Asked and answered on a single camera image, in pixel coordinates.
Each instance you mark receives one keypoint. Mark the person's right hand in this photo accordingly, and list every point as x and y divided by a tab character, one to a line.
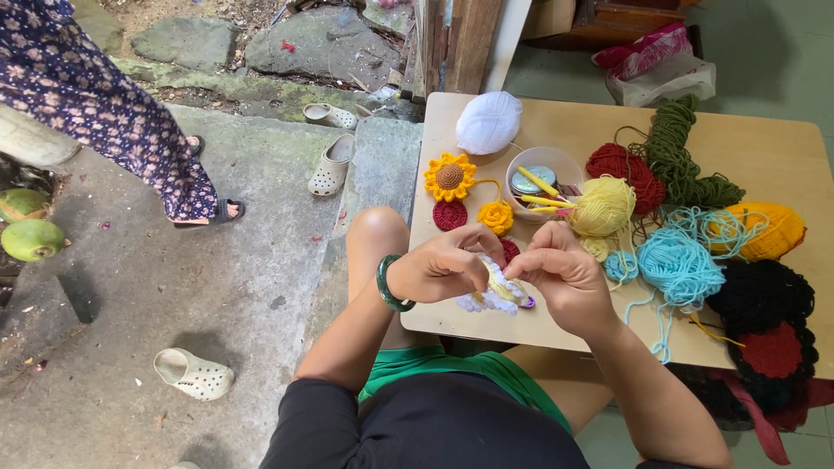
565	277

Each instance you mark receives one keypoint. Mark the person's left hand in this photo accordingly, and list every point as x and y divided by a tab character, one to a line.
436	267

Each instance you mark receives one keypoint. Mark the white and yellow crochet piece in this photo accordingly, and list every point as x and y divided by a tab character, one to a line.
496	293

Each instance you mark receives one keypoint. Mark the small pale yellow crochet flower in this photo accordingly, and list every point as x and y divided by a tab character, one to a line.
594	248

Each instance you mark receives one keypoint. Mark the green jade bangle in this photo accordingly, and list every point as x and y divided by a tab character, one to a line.
388	284

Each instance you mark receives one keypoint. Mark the dark red crochet circle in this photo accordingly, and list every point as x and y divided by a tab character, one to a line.
449	215

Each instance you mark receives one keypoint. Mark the small light blue crochet flower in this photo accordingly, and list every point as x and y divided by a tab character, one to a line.
620	266

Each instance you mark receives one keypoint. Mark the small dark red crochet piece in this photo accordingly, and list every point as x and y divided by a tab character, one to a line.
511	249

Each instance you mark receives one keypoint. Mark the yellow crochet rose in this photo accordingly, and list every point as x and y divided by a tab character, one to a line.
496	217

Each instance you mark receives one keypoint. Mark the pale yellow yarn ball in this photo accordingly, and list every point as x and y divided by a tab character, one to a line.
603	207

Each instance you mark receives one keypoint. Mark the yellow crochet sunflower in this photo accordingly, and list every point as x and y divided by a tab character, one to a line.
450	176

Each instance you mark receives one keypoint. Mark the round metal tin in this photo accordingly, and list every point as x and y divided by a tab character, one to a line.
529	181

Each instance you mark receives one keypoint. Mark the person's green shorts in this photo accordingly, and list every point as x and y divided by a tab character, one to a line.
456	368

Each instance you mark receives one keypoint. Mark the light blue yarn ball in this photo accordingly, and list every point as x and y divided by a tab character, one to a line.
679	268

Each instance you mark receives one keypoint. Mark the clear plastic tub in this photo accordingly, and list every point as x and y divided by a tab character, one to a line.
554	163

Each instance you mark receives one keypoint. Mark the red yarn ball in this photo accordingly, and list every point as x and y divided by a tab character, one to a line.
625	170

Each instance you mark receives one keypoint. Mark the white clog shoe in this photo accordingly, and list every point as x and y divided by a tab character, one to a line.
329	116
332	166
194	374

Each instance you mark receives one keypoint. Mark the white yarn ball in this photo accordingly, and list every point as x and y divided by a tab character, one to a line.
488	122

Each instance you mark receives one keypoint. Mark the person's black shirt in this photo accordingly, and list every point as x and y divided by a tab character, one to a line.
423	423

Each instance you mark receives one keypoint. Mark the olive green yarn skein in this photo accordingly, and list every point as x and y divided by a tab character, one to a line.
677	163

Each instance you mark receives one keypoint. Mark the black and red crochet piece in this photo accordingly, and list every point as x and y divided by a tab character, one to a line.
769	339

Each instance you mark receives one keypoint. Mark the orange yellow yarn ball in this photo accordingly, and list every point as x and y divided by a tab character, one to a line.
775	229

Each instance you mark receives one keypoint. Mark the white plastic bag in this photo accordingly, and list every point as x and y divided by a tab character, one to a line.
664	81

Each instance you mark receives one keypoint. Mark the wooden planks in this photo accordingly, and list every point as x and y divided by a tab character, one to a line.
456	42

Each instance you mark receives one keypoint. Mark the wooden table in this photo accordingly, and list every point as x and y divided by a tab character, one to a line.
769	156

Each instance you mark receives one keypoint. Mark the pink plastic bag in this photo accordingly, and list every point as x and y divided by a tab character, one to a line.
645	51

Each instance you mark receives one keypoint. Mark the wooden cabinet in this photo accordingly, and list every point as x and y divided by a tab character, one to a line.
612	19

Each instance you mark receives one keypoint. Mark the green coconut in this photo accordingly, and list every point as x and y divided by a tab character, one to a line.
31	240
22	204

